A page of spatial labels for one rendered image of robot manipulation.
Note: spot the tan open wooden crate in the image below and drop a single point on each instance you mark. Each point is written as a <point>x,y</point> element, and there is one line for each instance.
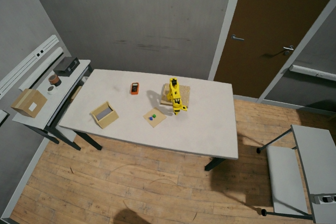
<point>104,115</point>

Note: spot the orange pocket multimeter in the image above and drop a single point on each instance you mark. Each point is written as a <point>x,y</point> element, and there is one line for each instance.
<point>135,88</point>

